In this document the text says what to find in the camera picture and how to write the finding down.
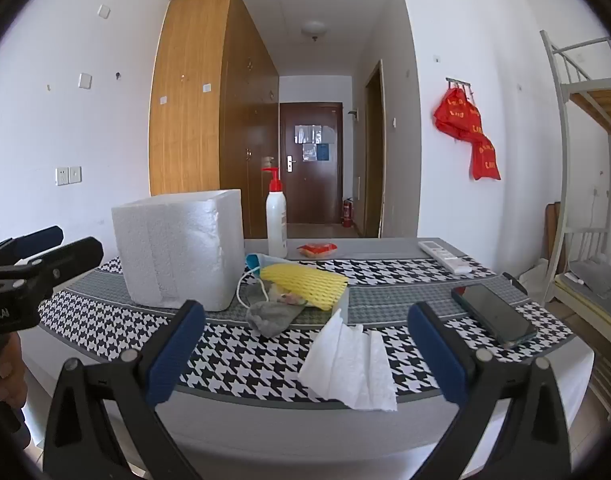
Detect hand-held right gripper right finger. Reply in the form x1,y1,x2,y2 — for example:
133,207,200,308
407,301,571,480

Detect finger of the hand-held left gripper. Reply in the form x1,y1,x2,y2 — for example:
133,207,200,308
0,226,64,267
0,236,104,306

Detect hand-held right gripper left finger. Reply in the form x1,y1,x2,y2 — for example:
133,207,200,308
42,300,208,480

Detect white tissue paper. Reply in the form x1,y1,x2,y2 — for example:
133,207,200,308
298,308,397,412

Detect white foam box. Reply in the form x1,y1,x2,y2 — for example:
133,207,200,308
111,189,245,312

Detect blue face mask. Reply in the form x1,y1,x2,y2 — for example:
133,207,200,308
236,253,286,307

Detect yellow foam net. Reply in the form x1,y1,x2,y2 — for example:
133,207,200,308
260,264,349,311

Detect person's left hand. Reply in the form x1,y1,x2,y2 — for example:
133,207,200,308
0,332,27,411

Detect houndstooth tablecloth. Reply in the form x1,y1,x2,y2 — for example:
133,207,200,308
38,254,576,403

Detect black smartphone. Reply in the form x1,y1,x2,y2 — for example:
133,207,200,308
451,283,537,350

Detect white remote control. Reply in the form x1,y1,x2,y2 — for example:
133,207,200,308
418,240,472,275

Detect red snack packet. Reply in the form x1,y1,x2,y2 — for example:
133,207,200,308
296,241,339,259

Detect white pump bottle red cap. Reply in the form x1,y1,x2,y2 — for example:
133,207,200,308
262,166,288,259

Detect wooden board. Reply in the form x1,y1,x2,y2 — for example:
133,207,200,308
544,201,569,281

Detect grey bedding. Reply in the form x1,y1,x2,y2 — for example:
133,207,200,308
555,255,611,321

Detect wooden wardrobe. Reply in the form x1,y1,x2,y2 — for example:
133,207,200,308
149,0,281,238

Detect dark brown entry door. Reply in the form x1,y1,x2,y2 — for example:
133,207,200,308
279,102,343,225

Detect brown side door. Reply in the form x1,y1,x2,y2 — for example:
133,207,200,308
364,59,387,238

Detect red hanging banner cloth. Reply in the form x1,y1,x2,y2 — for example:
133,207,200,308
433,86,501,181

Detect paper notices on door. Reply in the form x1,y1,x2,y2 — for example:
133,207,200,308
294,124,331,163

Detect white metal bunk bed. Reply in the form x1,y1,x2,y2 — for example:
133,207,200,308
539,30,611,411

